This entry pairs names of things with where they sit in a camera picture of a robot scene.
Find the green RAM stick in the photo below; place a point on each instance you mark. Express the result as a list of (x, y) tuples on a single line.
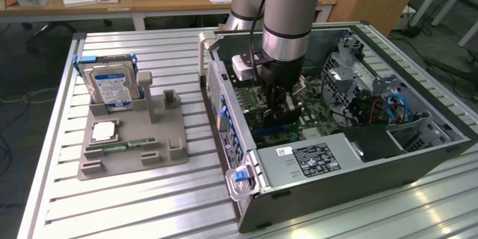
[(119, 145)]

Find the grey parts rack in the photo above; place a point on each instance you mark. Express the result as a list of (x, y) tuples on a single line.
[(123, 130)]

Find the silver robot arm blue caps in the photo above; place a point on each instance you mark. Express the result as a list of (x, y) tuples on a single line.
[(288, 12)]

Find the black open PC case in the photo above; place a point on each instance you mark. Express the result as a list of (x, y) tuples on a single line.
[(336, 194)]

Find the silver CPU chip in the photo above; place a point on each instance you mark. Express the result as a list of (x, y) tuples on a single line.
[(103, 132)]

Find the grey power supply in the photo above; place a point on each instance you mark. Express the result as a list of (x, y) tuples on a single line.
[(317, 160)]

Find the blue case latch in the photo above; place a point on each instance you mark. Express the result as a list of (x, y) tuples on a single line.
[(239, 176)]

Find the green motherboard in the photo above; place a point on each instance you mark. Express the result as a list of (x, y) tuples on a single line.
[(317, 110)]

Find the silver socket cover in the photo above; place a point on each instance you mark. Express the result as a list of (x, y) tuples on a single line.
[(304, 85)]

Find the plain silver disk bay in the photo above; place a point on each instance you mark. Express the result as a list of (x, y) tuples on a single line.
[(422, 132)]

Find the silver hard disk blue label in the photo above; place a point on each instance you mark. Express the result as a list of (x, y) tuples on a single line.
[(109, 88)]

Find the silver finned chipset heatsink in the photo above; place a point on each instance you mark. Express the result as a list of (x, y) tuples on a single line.
[(310, 134)]

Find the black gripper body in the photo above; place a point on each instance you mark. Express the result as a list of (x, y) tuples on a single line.
[(282, 75)]

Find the CPU socket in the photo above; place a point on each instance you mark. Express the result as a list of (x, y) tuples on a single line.
[(261, 96)]

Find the perforated silver disk bay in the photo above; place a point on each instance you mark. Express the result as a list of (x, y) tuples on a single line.
[(344, 76)]

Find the hard disk drive blue label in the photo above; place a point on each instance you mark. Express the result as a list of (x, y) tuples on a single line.
[(89, 59)]

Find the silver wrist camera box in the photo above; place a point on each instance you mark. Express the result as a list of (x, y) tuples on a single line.
[(242, 66)]

